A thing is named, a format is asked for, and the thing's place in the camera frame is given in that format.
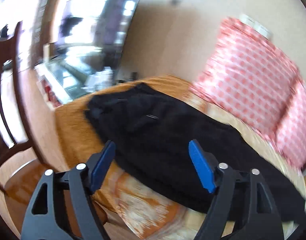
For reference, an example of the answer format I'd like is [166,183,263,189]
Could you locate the left pink polka-dot pillow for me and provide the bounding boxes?
[191,17,299,141]

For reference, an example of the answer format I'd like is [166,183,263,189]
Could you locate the pink polka-dot pillow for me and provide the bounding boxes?
[275,80,306,170]
[191,17,299,141]

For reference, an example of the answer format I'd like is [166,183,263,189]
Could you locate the wall mirror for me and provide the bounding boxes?
[32,0,139,108]

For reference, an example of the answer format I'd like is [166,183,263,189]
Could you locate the right pink polka-dot pillow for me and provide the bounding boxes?
[275,80,306,170]

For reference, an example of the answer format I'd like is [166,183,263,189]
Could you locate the dark wooden chair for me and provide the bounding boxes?
[0,21,69,205]

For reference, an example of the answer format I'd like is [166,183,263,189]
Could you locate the orange patterned bedspread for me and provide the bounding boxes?
[55,75,306,239]

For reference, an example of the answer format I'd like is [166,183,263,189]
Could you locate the white wall socket plate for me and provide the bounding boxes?
[239,14,273,40]

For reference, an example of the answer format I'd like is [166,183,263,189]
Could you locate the black pants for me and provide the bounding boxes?
[85,83,305,223]

